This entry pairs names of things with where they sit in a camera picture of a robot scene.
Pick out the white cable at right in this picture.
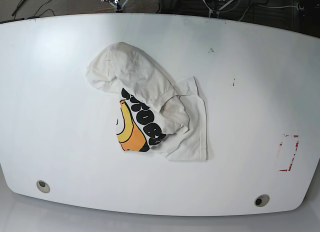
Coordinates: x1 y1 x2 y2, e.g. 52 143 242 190
237 3 298 22

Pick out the table cable grommet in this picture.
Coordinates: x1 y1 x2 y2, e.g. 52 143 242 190
254 194 270 208
36 180 51 194

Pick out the white printed t-shirt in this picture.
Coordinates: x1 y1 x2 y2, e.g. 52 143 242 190
86 42 208 162

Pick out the left table cable grommet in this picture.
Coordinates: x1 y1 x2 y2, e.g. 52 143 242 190
36 180 51 194

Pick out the yellow floor cable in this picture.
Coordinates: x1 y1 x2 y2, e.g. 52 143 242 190
90 6 116 15

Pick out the red tape rectangle marking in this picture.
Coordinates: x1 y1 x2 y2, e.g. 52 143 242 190
276 134 300 172

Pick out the right table cable grommet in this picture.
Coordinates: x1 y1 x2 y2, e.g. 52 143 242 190
254 194 270 208

